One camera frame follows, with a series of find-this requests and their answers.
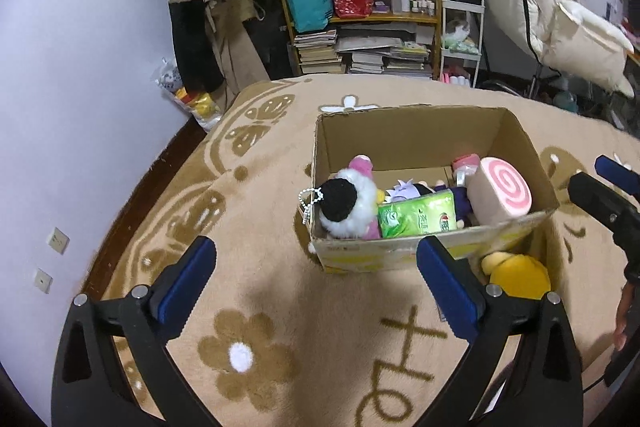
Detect person's right hand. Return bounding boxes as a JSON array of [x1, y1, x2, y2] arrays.
[[614, 282, 640, 353]]

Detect black hanging pants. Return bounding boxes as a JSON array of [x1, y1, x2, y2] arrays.
[[167, 0, 226, 92]]

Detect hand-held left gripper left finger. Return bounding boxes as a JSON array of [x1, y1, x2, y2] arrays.
[[50, 235, 218, 427]]

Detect white wall socket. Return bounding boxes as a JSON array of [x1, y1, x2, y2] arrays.
[[32, 268, 54, 294], [46, 227, 71, 255]]

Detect black and white fluffy plush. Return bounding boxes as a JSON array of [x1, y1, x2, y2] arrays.
[[300, 169, 381, 239]]

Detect cardboard box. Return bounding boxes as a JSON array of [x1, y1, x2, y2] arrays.
[[308, 106, 560, 275]]

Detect beige floral blanket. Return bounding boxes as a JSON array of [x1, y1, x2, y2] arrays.
[[82, 74, 640, 427]]

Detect stack of books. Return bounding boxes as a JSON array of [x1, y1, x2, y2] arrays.
[[292, 29, 343, 75]]

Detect white trolley cart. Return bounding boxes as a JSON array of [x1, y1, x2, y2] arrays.
[[440, 0, 486, 88]]

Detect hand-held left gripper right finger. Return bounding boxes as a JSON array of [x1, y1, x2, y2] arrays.
[[416, 235, 585, 427]]

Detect black hanging garment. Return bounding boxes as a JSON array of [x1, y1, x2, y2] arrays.
[[247, 0, 293, 78]]

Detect purple-haired plush doll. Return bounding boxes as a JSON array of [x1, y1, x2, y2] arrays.
[[385, 179, 473, 228]]

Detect pink swirl roll cake plush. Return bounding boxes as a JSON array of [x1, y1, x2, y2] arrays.
[[467, 157, 533, 228]]

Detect plastic bag of toys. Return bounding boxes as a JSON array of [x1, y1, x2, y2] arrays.
[[154, 57, 223, 132]]

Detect yellow plush toy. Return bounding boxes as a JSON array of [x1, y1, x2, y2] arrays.
[[481, 252, 552, 300]]

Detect pile of magazines and papers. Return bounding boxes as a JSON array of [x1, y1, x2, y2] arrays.
[[335, 24, 435, 80]]

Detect green tissue pack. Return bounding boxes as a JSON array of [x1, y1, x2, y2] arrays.
[[377, 188, 458, 239]]

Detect beige hanging garment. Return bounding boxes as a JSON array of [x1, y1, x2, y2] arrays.
[[207, 0, 271, 95]]

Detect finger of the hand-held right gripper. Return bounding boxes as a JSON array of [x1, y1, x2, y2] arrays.
[[595, 155, 640, 196], [567, 172, 640, 283]]

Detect cream pillow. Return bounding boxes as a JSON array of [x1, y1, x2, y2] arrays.
[[542, 0, 636, 98]]

